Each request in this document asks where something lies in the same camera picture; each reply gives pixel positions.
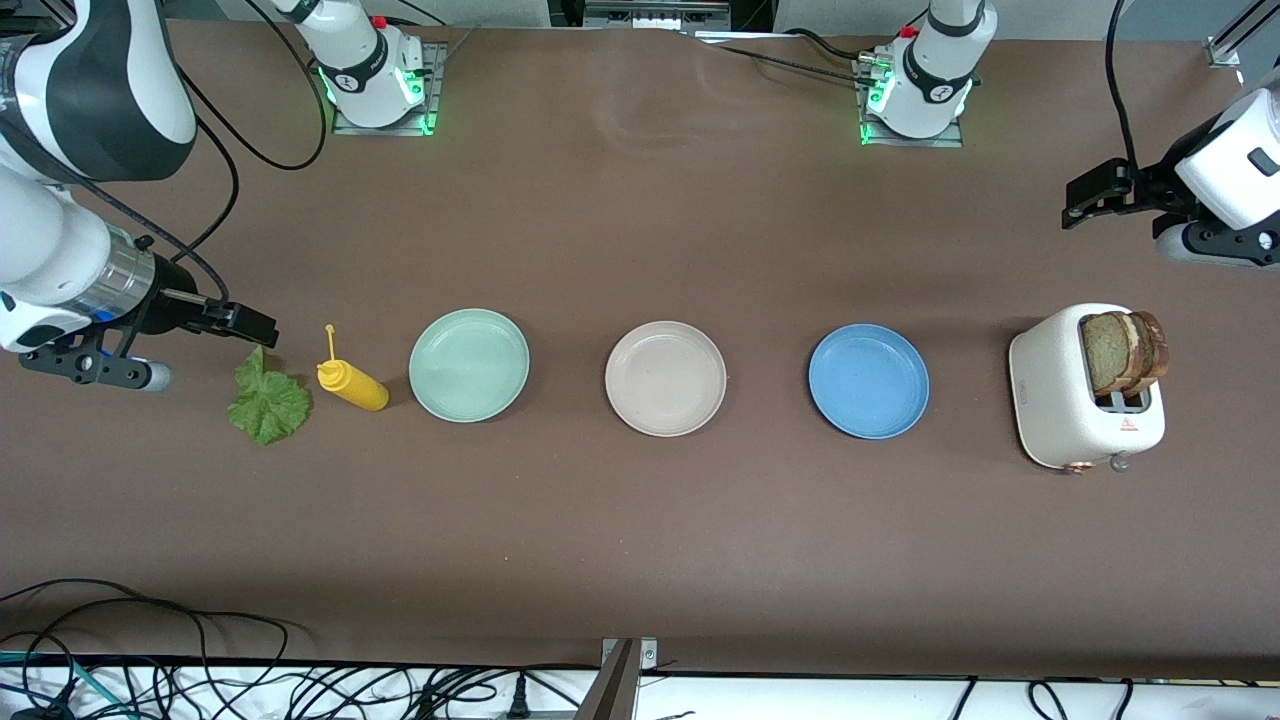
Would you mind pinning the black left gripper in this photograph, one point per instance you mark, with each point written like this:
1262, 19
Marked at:
1150, 187

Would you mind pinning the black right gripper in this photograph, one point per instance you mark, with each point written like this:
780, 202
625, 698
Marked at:
172, 303

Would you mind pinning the green lettuce leaf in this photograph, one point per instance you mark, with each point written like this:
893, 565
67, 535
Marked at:
268, 405

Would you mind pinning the yellow mustard squeeze bottle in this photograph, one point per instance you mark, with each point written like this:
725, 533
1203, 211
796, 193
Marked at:
355, 385

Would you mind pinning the light crust bread slice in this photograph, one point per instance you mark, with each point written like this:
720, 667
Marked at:
1103, 350

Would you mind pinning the dark crust bread slice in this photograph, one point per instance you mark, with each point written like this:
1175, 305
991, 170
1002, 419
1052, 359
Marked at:
1152, 345

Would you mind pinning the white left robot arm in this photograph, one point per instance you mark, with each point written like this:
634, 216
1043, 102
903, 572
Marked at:
935, 60

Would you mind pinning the mint green plate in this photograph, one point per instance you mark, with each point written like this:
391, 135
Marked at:
468, 365

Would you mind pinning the blue plate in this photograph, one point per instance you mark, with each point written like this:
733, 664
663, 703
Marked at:
868, 380

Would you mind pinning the beige plate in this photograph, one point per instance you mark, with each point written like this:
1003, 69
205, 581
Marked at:
665, 378

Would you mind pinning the white toaster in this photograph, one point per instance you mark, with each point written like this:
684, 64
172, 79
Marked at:
1050, 390

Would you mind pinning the black power plug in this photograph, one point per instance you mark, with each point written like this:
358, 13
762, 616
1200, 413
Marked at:
519, 700

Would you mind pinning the grey metal device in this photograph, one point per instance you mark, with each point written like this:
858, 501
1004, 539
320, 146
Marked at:
655, 14

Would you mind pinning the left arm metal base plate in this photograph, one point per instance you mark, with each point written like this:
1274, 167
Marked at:
950, 141

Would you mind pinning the aluminium frame profile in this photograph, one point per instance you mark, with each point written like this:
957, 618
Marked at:
1225, 50

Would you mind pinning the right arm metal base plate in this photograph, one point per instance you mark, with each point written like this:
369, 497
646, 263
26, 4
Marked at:
437, 80

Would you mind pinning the metal table bracket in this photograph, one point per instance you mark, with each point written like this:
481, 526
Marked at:
615, 690

